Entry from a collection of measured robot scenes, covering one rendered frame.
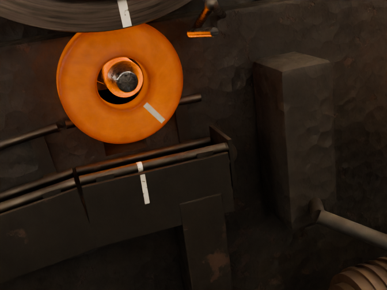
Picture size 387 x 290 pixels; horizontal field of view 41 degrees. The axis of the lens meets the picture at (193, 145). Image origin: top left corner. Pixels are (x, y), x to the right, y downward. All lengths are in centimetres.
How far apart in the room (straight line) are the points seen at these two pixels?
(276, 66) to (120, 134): 22
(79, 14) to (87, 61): 6
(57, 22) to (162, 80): 15
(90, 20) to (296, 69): 27
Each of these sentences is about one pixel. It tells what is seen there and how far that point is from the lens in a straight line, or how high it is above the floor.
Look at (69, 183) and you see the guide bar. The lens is 64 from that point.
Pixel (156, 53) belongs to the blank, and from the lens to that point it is 64.
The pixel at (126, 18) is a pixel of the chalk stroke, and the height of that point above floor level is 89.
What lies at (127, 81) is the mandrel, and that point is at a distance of 60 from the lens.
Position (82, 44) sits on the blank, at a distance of 62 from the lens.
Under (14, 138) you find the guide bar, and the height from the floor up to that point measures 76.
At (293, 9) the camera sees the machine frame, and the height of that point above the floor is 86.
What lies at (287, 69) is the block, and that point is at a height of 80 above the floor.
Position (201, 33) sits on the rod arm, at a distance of 55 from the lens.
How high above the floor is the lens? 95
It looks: 20 degrees down
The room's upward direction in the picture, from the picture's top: 8 degrees counter-clockwise
